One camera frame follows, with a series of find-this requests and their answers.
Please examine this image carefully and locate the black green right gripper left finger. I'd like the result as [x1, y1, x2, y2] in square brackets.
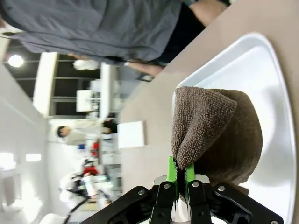
[86, 156, 180, 224]

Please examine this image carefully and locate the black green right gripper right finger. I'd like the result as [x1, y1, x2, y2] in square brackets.
[185, 163, 285, 224]

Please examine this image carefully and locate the brown microfibre cloth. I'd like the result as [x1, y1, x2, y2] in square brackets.
[171, 86, 263, 187]

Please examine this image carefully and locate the person's forearm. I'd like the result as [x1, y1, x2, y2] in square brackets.
[127, 59, 165, 74]

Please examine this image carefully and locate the white and red background robot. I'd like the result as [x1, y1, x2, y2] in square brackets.
[58, 160, 113, 210]

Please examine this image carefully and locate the person in black top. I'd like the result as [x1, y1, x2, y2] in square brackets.
[102, 113, 119, 135]

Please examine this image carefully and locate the person in white shirt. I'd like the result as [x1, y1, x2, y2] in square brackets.
[56, 120, 103, 146]

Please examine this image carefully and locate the white plastic tray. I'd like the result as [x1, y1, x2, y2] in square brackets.
[172, 32, 297, 224]

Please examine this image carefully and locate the white pillar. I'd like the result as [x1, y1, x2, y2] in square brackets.
[32, 52, 58, 117]

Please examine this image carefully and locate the person in grey shirt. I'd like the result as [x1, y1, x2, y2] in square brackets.
[0, 0, 231, 67]

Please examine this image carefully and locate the round ceiling lamp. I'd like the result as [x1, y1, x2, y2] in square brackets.
[7, 55, 24, 68]

